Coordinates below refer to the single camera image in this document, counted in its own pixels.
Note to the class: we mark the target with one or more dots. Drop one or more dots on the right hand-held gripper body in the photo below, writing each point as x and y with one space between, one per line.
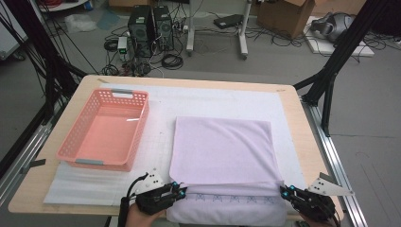
315 208

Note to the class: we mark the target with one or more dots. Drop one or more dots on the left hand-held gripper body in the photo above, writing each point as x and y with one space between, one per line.
151 201

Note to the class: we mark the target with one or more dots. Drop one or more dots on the lavender patterned cloth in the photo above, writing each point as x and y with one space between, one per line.
220 151

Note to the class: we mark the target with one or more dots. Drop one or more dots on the pink plastic basket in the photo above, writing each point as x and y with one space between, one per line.
107 135

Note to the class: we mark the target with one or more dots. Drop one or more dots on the person's right hand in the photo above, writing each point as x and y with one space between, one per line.
315 224

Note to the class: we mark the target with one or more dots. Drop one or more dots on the person's left hand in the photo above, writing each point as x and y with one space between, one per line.
138 219

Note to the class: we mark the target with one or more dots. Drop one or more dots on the white foam board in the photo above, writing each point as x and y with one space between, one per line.
321 47

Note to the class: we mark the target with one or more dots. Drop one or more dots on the small white power box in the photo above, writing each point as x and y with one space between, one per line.
122 44

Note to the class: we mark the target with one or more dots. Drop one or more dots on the white metal stand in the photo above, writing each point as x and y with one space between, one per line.
190 31

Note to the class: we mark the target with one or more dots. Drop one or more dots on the black computer tower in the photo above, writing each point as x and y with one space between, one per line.
164 28
140 31

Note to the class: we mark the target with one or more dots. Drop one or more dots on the grey helmet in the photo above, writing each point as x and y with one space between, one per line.
334 26

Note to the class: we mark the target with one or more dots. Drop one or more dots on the large cardboard box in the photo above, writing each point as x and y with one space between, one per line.
283 19

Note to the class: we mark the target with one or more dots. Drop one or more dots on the black flat device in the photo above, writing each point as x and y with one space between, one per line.
228 20

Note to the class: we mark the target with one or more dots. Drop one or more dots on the clear plastic bag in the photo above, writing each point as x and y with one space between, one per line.
80 22

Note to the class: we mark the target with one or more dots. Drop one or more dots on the white cabinet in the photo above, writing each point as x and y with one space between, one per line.
9 38

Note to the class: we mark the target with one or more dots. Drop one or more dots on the grey metal bracket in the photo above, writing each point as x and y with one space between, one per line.
326 177
33 164

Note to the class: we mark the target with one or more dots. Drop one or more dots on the aluminium rail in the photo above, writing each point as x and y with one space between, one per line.
327 145
28 148

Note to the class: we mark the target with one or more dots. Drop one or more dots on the black metal frame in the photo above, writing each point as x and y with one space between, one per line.
342 53
47 60

